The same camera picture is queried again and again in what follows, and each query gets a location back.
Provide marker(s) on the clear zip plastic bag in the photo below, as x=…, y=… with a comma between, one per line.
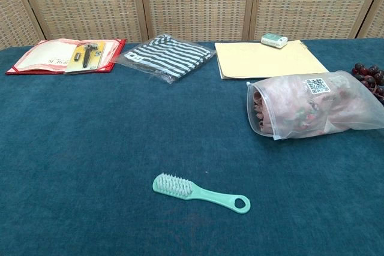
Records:
x=342, y=80

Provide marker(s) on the red certificate folder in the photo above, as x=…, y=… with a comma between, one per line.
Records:
x=105, y=69

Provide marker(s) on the blue tablecloth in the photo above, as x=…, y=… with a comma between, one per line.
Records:
x=90, y=148

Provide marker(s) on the white certificate paper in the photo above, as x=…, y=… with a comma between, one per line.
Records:
x=45, y=52

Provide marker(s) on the mint green brush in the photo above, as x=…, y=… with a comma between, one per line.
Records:
x=192, y=191

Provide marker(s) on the small white green box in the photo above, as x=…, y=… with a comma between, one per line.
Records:
x=273, y=40

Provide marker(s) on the tan spiral notebook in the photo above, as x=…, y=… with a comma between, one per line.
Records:
x=255, y=58

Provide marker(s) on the bunch of red grapes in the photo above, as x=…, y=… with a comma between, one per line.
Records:
x=370, y=80

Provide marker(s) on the black tool on yellow card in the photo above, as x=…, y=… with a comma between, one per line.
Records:
x=85, y=55

